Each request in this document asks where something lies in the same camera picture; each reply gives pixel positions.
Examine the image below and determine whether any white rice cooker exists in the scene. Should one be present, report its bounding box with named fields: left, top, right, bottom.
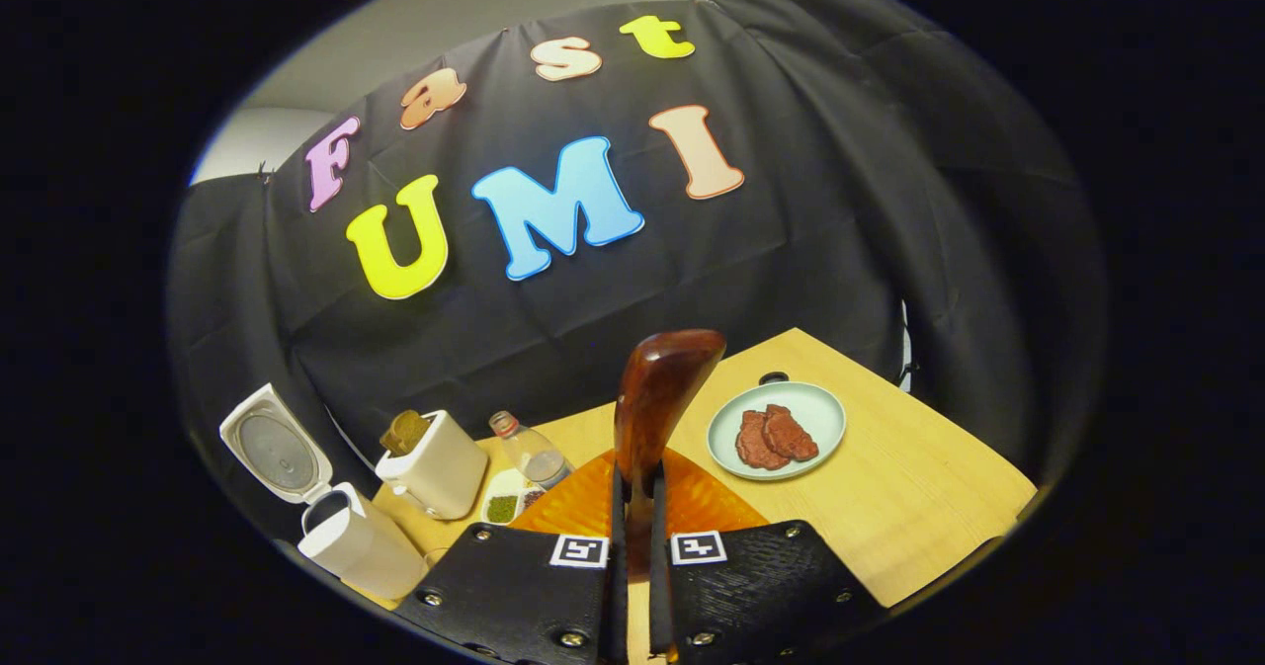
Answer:
left=219, top=382, right=431, bottom=602

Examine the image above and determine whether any white cable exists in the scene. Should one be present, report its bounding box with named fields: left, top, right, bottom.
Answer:
left=897, top=299, right=916, bottom=391

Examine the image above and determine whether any black backdrop cloth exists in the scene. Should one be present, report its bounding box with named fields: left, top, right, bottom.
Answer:
left=168, top=0, right=1108, bottom=547

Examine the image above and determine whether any white divided bean tray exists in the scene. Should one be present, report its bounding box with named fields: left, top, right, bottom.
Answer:
left=480, top=467, right=548, bottom=526

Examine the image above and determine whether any brown bread slice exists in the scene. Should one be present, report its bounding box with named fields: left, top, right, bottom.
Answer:
left=380, top=409, right=432, bottom=457

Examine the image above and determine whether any brown meat slice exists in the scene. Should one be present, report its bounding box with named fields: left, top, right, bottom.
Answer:
left=763, top=404, right=819, bottom=462
left=735, top=409, right=787, bottom=470

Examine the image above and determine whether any white toaster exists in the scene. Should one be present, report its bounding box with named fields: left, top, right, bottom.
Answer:
left=375, top=409, right=489, bottom=522

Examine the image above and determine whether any brown wooden spoon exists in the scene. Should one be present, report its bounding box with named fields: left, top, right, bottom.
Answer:
left=613, top=329, right=727, bottom=577

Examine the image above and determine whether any clear plastic bottle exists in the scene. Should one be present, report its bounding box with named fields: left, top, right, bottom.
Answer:
left=488, top=411, right=575, bottom=491

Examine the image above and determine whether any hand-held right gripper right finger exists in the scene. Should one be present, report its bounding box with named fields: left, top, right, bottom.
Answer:
left=647, top=448, right=886, bottom=665

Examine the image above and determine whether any pale green plate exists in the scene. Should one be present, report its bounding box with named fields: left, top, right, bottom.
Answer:
left=707, top=380, right=848, bottom=482

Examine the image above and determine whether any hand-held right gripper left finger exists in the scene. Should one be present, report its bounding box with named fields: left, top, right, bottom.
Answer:
left=395, top=448, right=630, bottom=665

